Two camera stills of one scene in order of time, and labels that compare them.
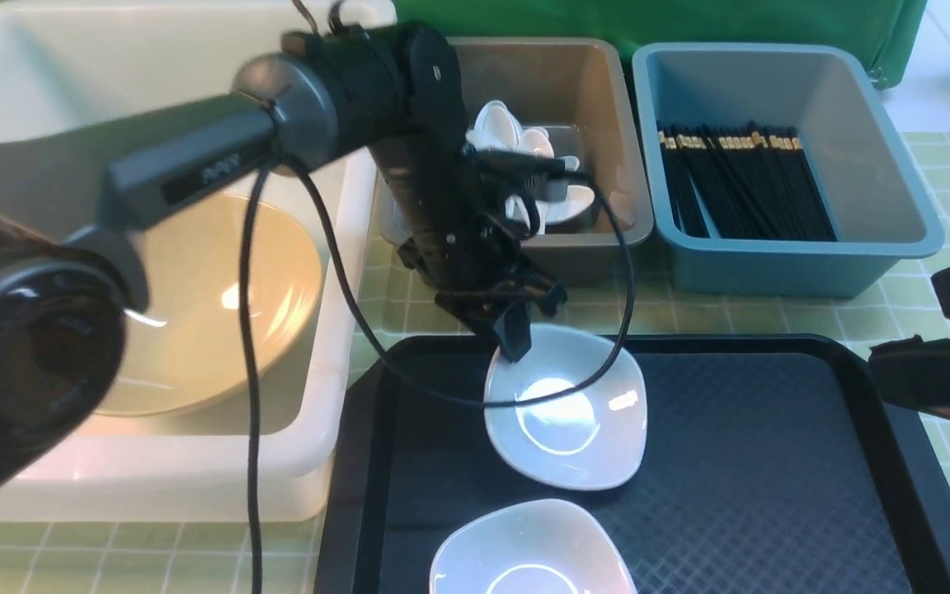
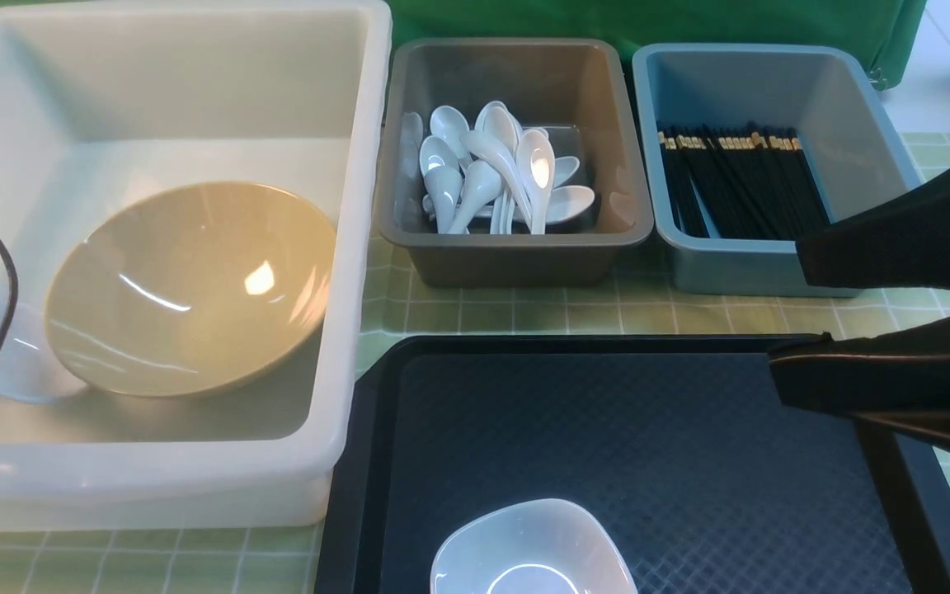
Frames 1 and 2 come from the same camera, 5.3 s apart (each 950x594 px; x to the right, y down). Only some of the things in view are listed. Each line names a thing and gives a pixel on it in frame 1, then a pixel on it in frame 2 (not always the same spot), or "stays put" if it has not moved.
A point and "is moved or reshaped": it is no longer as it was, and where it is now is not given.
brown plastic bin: [579, 90] stays put
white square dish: [550, 546] stays put
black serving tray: [768, 464] stays put
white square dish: [589, 439] is moved or reshaped
